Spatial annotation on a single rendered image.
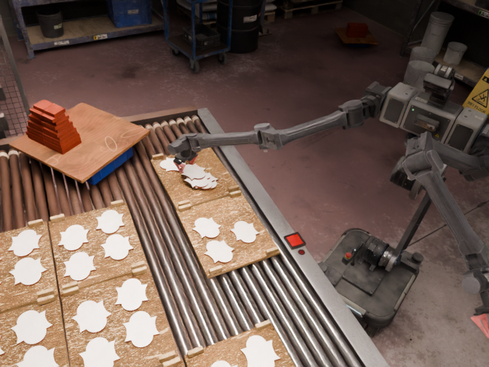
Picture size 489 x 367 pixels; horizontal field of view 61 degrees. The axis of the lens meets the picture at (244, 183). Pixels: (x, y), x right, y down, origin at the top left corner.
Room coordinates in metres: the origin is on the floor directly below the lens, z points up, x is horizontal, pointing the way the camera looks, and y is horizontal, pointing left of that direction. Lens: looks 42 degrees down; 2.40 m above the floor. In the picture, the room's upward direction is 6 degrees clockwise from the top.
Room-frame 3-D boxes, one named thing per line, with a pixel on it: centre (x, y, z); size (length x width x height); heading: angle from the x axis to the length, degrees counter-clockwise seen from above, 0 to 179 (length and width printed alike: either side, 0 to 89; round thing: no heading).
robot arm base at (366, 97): (1.65, -0.51, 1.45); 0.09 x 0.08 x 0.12; 56
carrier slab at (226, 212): (1.30, 0.06, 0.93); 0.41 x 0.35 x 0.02; 29
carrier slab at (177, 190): (1.67, 0.27, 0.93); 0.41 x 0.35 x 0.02; 31
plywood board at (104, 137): (1.76, 0.88, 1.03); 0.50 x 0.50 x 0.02; 64
